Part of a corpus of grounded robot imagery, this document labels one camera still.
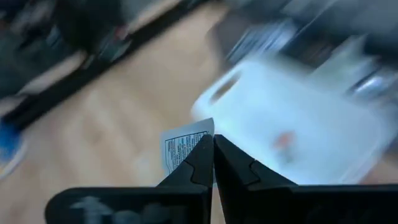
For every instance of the yellow disinfectant wipes canister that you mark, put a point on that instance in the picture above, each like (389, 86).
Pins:
(9, 146)

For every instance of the red printed small packet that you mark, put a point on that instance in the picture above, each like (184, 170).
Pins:
(284, 140)

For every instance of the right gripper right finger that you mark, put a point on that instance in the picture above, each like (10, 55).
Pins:
(242, 186)

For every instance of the white plastic bin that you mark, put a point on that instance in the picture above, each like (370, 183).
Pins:
(326, 124)

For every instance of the black aluminium table frame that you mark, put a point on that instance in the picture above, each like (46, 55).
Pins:
(77, 77)

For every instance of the white packet black text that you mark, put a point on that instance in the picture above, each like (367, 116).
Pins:
(177, 146)

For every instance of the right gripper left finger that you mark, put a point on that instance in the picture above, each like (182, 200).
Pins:
(199, 168)

